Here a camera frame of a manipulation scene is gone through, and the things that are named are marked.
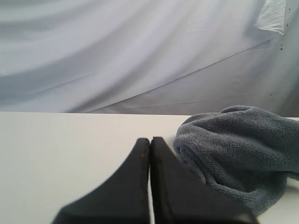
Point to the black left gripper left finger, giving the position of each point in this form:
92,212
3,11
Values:
121,199

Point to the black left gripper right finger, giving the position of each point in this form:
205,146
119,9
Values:
179,197

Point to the grey fleece towel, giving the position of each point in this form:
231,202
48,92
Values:
244,152

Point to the white plastic sheet piece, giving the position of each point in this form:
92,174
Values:
272,16

